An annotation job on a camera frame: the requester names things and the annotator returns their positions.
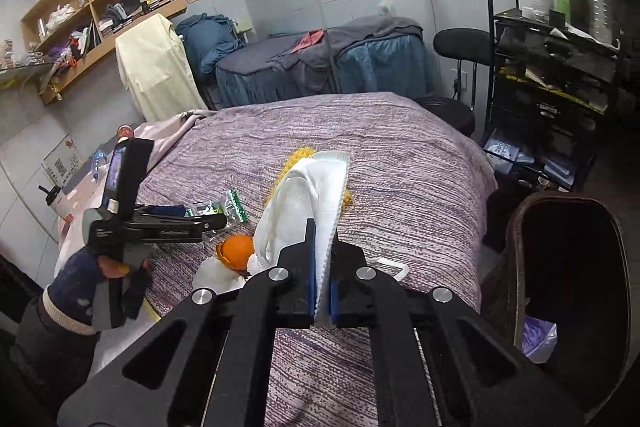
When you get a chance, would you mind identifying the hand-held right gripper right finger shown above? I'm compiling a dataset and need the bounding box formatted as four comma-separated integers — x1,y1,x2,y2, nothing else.
327,227,586,427

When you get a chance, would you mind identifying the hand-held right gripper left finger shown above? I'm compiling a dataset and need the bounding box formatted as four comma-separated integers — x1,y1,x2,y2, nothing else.
57,218,326,427

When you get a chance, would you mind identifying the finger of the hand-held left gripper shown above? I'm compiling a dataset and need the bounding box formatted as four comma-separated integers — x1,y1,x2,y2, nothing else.
135,204,190,219
131,214,228,244

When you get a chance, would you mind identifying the green wrapper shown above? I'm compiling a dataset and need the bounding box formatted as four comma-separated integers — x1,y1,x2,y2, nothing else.
185,188,249,233

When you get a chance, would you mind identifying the white face mask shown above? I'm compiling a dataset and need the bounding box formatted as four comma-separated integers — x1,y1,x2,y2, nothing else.
252,150,410,328

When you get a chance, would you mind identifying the purple plastic bag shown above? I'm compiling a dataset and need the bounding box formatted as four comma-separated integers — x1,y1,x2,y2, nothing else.
521,314,558,364

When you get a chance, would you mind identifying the dark brown trash bin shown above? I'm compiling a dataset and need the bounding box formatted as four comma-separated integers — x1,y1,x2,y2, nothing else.
480,191,632,423

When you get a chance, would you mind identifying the person's left forearm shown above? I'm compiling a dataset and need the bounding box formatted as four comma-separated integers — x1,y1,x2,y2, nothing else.
10,284,98,388

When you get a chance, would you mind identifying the person's left hand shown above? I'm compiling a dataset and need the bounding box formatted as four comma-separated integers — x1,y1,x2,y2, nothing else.
47,249,152,335

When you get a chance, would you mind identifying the clear water bottle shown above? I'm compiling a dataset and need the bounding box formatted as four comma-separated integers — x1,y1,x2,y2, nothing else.
91,148,111,180

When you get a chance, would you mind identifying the white tissue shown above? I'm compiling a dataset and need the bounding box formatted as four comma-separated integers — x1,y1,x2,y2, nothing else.
192,254,261,294

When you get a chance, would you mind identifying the orange peel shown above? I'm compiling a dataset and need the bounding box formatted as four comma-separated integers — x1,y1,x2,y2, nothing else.
216,234,256,270

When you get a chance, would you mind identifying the black cap white bottle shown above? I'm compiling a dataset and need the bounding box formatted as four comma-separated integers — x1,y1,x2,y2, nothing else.
39,184,68,220

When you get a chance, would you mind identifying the cream cloth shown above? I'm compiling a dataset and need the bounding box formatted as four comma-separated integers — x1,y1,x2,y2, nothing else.
115,13,208,122

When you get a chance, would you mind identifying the yellow foam net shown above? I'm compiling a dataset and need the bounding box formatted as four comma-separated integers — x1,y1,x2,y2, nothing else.
271,146,352,208

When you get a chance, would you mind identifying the wooden cubby shelf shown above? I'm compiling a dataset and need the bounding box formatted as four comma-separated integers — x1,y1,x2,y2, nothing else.
20,0,188,106

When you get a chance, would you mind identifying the purple striped bed cover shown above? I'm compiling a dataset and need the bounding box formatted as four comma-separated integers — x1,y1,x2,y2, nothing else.
55,92,501,427

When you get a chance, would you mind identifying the massage bed with blue skirt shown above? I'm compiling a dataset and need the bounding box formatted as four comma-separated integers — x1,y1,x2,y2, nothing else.
215,14,436,108

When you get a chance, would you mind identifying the blue bedding pile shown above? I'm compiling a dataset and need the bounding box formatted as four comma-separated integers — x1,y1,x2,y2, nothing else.
175,13,241,75

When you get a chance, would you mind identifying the dark cloth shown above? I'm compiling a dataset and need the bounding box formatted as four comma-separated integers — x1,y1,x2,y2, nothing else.
105,0,141,20

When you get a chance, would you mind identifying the white plastic bag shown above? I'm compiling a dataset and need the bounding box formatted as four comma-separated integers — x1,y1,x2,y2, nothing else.
47,4,76,28

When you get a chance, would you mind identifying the black round stool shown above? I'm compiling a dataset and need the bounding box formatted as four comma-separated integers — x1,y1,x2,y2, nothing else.
415,97,476,138

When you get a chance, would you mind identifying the red cloth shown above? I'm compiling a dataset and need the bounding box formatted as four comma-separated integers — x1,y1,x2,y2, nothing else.
290,31,325,54

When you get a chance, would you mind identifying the blue printed packet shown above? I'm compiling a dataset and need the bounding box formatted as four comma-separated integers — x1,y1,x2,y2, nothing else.
482,127,526,168

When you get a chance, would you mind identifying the grey blanket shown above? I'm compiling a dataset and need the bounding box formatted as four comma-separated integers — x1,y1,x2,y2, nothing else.
270,14,426,92

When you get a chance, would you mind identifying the black stool with backrest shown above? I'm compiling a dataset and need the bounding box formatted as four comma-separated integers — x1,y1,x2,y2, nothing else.
432,28,496,112

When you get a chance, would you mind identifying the black metal cart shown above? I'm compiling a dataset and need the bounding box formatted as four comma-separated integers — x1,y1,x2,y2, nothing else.
477,0,623,192

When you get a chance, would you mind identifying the small white wall poster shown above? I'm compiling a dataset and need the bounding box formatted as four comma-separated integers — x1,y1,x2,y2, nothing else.
42,134,83,188

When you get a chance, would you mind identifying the glass wall shelf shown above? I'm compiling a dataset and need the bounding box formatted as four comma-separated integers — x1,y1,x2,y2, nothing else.
0,39,61,80

